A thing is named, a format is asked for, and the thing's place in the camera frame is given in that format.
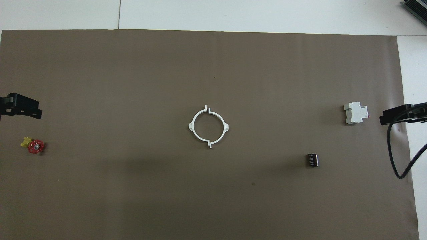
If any red-handled yellow valve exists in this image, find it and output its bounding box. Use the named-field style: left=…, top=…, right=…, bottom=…
left=20, top=136, right=45, bottom=154

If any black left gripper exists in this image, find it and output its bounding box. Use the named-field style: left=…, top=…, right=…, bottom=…
left=0, top=93, right=42, bottom=119

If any white half-ring pipe clamp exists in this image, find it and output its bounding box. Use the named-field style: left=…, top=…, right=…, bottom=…
left=188, top=106, right=211, bottom=144
left=208, top=107, right=230, bottom=149

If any white circuit breaker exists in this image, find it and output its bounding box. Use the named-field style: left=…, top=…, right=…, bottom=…
left=344, top=102, right=369, bottom=125

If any dark ribbed device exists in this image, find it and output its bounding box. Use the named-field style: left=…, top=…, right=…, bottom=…
left=401, top=0, right=427, bottom=21

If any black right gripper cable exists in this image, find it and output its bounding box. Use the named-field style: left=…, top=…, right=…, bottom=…
left=387, top=118, right=427, bottom=179

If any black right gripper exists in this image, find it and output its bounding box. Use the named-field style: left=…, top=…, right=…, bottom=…
left=380, top=103, right=427, bottom=126

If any brown paper mat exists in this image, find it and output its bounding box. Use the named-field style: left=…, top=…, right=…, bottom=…
left=0, top=29, right=420, bottom=240

